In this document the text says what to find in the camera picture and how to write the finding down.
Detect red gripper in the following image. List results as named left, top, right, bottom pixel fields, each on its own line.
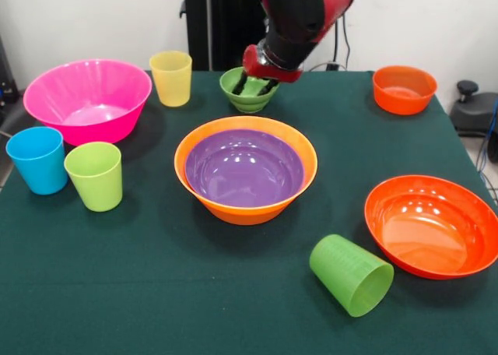
left=232, top=43, right=304, bottom=98

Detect small green bowl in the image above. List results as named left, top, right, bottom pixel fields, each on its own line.
left=219, top=66, right=280, bottom=114

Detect purple bowl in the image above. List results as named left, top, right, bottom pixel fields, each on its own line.
left=184, top=128, right=306, bottom=209

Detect large orange bowl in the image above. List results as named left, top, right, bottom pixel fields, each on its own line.
left=174, top=115, right=319, bottom=227

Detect small orange bowl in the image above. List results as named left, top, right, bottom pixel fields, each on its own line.
left=372, top=65, right=439, bottom=116

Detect yellow cup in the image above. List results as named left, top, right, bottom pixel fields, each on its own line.
left=149, top=50, right=194, bottom=108

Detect large pink bowl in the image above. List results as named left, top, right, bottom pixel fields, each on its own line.
left=22, top=58, right=153, bottom=147

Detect lime green cup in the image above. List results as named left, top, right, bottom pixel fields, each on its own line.
left=63, top=141, right=124, bottom=213

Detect black stand base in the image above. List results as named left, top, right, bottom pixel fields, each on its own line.
left=450, top=79, right=498, bottom=139

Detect wide red-orange bowl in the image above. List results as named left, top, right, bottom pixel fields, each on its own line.
left=363, top=174, right=498, bottom=281

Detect blue cup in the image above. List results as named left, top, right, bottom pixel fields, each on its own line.
left=5, top=126, right=69, bottom=196

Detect dark green tablecloth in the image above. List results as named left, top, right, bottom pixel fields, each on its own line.
left=0, top=70, right=498, bottom=355

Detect dark equipment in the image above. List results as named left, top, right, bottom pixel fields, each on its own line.
left=0, top=35, right=21, bottom=113

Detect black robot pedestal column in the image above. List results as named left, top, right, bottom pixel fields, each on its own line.
left=179, top=0, right=273, bottom=72

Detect black wall cable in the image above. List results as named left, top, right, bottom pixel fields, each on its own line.
left=332, top=14, right=352, bottom=66

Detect blue cables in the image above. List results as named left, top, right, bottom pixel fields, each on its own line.
left=476, top=97, right=498, bottom=200

